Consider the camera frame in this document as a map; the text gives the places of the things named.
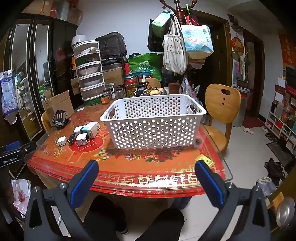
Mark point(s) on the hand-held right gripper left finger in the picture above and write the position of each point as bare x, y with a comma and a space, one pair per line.
84, 183

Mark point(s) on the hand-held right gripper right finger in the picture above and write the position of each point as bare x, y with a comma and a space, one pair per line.
209, 185

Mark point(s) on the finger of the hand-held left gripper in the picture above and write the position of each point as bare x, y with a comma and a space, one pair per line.
13, 146

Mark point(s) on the black toy car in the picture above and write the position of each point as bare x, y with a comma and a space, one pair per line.
71, 139

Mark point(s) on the small white charger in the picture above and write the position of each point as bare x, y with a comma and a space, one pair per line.
81, 140
61, 141

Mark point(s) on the large white charger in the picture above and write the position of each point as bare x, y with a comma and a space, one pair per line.
93, 129

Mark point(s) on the white perforated plastic basket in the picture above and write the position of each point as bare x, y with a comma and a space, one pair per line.
152, 125

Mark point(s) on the yellow card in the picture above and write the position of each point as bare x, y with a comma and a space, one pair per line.
204, 160

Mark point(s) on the white and pink plastic bag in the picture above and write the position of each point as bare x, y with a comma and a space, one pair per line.
20, 197

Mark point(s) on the person's black trousers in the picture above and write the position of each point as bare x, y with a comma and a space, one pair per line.
104, 220

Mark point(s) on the small dark round cap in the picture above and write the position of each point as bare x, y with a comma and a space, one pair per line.
198, 141

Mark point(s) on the blue and white plastic bag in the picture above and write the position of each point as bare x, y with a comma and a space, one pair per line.
8, 97

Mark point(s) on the white charger with teal band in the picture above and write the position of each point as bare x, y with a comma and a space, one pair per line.
79, 129

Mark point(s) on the black phone stand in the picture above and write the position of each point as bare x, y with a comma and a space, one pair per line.
60, 118

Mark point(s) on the red patterned tablecloth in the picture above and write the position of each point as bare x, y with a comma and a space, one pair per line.
138, 171

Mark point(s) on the white sneakers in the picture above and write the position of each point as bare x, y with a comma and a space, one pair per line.
266, 186

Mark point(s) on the flattened cardboard box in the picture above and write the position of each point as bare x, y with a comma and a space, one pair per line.
61, 102

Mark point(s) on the white slipper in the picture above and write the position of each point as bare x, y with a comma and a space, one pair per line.
248, 131

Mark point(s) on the dark shoes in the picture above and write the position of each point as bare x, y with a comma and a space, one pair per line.
275, 169

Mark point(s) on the red floor mat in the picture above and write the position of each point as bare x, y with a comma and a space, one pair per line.
253, 122

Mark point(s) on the dark door mat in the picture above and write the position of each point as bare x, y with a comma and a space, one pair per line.
279, 150

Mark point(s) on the white trash bin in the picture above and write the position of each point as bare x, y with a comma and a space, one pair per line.
239, 111

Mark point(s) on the green round mat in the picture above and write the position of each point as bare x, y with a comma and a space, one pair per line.
92, 103

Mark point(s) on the black mirrored cabinet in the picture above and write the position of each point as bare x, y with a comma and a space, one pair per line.
39, 69

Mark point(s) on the metal door knob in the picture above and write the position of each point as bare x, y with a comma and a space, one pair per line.
286, 212

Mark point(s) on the wooden chair with holes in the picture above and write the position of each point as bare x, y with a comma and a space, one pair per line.
222, 104

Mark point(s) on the small orange jar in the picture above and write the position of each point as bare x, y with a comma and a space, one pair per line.
105, 99

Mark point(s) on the white cubby shelf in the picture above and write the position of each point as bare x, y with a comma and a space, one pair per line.
279, 129

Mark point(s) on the clear plastic bag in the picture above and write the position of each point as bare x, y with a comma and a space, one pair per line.
186, 87

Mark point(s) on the white stacked drawer unit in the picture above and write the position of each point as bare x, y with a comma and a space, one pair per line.
90, 74

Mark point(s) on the glass jar of pickles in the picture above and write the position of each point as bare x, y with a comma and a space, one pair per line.
131, 87

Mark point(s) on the brown cardboard box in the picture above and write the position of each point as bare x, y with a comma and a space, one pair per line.
114, 76

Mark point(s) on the white round appliance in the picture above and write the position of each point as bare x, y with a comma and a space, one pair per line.
78, 40

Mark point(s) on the green shopping bag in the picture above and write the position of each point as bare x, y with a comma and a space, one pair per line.
145, 64

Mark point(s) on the white cloth tote bag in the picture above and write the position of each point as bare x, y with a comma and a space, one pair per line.
174, 53

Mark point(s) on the black fabric bag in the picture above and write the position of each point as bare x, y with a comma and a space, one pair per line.
112, 45

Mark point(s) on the boxes on cabinet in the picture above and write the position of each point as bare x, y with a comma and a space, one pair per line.
55, 10

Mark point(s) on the printed paper shopping bag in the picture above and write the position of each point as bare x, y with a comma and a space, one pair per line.
196, 41

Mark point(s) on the green gift bag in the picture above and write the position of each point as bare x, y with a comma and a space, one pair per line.
161, 22

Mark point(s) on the dark wooden coat rack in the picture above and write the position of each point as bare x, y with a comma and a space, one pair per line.
179, 9

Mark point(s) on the round red wall decoration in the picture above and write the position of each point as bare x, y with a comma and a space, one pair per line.
237, 46

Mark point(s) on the red wall banner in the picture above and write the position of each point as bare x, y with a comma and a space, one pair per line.
288, 51

